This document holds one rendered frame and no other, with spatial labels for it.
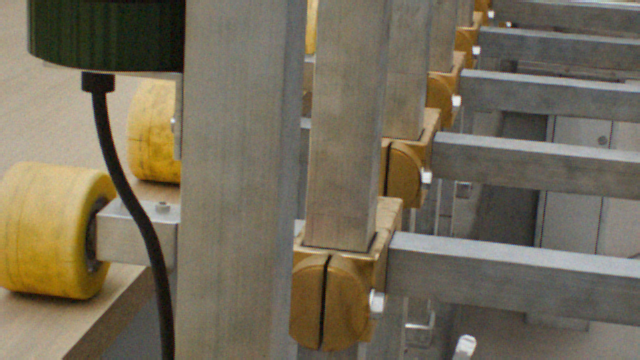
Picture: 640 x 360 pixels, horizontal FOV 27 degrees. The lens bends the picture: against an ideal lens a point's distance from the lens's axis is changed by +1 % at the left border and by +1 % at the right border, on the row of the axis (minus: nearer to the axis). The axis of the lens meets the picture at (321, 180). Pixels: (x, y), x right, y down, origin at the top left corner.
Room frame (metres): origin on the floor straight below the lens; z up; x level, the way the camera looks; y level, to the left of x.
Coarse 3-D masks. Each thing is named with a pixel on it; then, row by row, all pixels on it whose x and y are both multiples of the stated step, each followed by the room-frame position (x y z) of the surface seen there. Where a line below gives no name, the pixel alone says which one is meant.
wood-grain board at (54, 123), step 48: (0, 0) 1.79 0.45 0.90; (0, 48) 1.47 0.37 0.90; (0, 96) 1.25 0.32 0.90; (48, 96) 1.26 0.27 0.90; (0, 144) 1.08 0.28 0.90; (48, 144) 1.09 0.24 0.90; (96, 144) 1.10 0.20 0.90; (144, 192) 0.98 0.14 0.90; (0, 288) 0.76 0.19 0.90; (144, 288) 0.81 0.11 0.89; (0, 336) 0.69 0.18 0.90; (48, 336) 0.70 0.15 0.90; (96, 336) 0.72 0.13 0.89
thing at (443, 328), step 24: (504, 72) 2.50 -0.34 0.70; (480, 120) 2.10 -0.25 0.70; (504, 120) 2.33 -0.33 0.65; (480, 192) 1.69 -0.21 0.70; (456, 216) 1.58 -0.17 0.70; (480, 216) 1.66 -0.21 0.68; (432, 312) 1.20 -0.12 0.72; (456, 312) 1.28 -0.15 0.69; (408, 336) 1.17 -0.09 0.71; (432, 336) 1.19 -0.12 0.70; (456, 336) 1.31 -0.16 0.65
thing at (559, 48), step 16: (480, 32) 1.46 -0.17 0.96; (496, 32) 1.45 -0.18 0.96; (512, 32) 1.45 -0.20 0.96; (528, 32) 1.46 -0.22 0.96; (544, 32) 1.47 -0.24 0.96; (480, 48) 1.46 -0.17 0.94; (496, 48) 1.45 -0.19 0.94; (512, 48) 1.45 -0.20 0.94; (528, 48) 1.45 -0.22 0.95; (544, 48) 1.44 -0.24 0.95; (560, 48) 1.44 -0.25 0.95; (576, 48) 1.44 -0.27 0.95; (592, 48) 1.43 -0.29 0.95; (608, 48) 1.43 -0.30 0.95; (624, 48) 1.43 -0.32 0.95; (576, 64) 1.44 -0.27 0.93; (592, 64) 1.43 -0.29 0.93; (608, 64) 1.43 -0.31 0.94; (624, 64) 1.43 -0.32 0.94
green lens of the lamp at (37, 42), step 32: (32, 0) 0.44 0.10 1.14; (64, 0) 0.43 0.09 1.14; (32, 32) 0.44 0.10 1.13; (64, 32) 0.43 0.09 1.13; (96, 32) 0.43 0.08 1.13; (128, 32) 0.43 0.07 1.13; (160, 32) 0.43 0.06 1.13; (64, 64) 0.43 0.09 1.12; (96, 64) 0.43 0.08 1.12; (128, 64) 0.43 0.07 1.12; (160, 64) 0.43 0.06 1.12
